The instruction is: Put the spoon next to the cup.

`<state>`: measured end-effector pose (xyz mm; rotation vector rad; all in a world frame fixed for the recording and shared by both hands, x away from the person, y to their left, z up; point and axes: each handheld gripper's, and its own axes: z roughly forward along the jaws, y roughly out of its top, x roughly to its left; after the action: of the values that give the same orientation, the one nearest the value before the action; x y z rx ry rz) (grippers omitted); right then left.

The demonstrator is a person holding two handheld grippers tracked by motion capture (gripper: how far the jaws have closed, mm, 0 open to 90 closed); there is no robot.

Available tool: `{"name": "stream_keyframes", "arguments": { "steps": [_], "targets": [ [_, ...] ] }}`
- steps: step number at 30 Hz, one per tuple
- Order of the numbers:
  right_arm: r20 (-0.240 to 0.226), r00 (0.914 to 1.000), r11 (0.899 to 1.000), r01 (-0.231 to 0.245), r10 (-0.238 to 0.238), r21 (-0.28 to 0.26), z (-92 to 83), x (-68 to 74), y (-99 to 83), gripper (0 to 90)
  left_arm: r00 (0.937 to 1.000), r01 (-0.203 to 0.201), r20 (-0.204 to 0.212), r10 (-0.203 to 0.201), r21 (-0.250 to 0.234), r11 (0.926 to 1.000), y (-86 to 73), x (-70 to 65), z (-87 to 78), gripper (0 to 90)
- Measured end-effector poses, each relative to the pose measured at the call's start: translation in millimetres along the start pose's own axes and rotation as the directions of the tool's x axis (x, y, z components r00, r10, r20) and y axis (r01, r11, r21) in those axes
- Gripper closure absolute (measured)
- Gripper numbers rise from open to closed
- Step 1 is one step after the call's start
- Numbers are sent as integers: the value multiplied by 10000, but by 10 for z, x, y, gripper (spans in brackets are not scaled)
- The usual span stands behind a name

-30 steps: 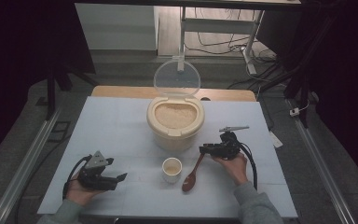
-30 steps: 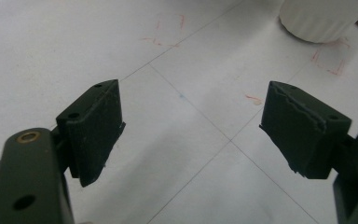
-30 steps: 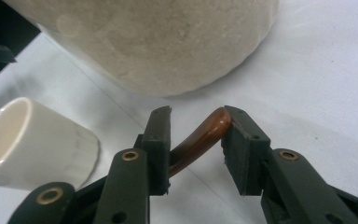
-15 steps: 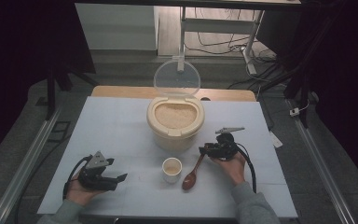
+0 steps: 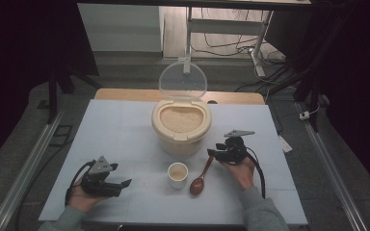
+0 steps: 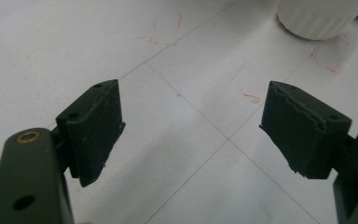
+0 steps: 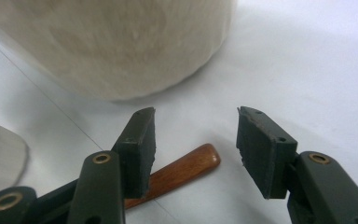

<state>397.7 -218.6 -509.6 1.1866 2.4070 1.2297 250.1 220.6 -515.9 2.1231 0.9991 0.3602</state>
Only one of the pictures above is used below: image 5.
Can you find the white plug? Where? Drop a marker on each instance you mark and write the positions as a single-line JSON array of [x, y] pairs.
[[303, 115]]

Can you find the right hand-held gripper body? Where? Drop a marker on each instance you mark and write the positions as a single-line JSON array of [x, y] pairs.
[[234, 150]]

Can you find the white paper label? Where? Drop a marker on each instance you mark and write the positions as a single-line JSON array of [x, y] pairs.
[[285, 143]]

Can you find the brown wooden spoon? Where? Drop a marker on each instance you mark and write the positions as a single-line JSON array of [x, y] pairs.
[[197, 186]]

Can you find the white metal desk frame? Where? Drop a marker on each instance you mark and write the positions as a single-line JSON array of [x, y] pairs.
[[224, 26]]

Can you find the white ribbed cup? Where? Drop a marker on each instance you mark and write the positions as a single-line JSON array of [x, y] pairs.
[[177, 183]]

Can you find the person's left hand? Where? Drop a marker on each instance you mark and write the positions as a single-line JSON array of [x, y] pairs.
[[82, 200]]

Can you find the large mass of rice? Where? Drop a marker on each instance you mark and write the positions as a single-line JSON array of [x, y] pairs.
[[181, 119]]

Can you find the person's right hand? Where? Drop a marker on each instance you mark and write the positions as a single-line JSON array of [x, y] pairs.
[[242, 174]]

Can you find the cream rice container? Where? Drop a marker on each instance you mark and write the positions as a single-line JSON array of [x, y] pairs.
[[181, 144]]

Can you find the black floor frame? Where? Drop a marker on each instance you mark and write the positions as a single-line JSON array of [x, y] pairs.
[[61, 135]]

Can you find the aluminium rail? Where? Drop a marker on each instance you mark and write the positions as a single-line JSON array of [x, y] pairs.
[[332, 166], [25, 173]]

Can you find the black metal stand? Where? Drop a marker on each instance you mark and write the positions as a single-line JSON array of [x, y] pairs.
[[53, 96], [314, 102]]

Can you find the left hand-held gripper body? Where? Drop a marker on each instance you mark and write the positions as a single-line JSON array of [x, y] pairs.
[[101, 183]]

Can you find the white table mat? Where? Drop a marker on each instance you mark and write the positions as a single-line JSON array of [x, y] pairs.
[[115, 128]]

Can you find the wooden table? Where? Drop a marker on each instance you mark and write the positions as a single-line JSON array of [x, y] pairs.
[[125, 94]]

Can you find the small heap of rice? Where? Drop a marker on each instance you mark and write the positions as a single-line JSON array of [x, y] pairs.
[[177, 175]]

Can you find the white cabinet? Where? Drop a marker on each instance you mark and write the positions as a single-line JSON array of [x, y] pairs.
[[122, 29]]

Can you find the clear container lid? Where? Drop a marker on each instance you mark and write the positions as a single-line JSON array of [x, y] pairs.
[[183, 80]]

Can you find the black curtain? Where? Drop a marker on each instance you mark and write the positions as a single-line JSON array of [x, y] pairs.
[[19, 64], [350, 80]]

